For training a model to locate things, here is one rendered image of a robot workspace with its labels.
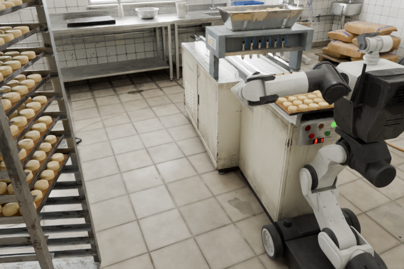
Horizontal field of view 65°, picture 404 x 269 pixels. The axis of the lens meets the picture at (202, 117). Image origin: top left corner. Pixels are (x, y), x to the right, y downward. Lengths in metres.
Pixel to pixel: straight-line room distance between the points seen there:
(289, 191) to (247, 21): 1.16
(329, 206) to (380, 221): 0.75
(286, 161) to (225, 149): 0.77
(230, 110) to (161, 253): 1.09
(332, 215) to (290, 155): 0.38
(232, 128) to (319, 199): 0.90
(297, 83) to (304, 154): 0.72
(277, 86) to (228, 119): 1.19
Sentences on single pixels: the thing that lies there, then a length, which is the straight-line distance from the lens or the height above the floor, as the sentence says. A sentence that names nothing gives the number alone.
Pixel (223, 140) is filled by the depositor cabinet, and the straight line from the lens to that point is 2.49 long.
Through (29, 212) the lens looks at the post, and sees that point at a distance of 1.16.
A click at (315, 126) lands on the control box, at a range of 1.83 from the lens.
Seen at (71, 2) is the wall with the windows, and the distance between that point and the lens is 5.04.
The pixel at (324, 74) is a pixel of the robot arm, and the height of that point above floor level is 1.22.
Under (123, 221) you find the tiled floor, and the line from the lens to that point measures 2.38.
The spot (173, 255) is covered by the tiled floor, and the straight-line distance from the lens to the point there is 2.13.
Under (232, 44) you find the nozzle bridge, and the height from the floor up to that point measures 1.09.
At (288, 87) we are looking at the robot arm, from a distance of 1.29.
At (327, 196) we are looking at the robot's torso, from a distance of 1.94.
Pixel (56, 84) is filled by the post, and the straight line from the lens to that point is 1.41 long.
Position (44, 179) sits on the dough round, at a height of 0.87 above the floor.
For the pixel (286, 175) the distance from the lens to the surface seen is 1.96.
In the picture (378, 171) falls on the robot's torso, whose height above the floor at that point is 0.84.
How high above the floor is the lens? 1.63
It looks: 27 degrees down
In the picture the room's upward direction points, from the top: straight up
